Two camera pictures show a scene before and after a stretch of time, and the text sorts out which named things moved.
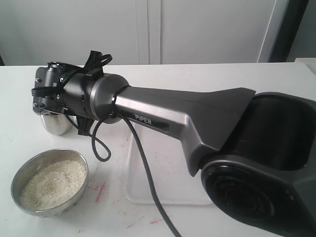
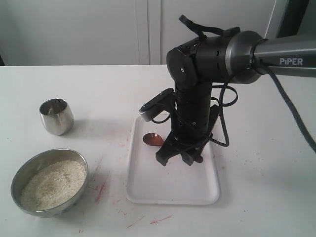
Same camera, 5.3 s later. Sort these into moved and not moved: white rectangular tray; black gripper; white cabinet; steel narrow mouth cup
Moved: black gripper
Not moved: white rectangular tray; steel narrow mouth cup; white cabinet
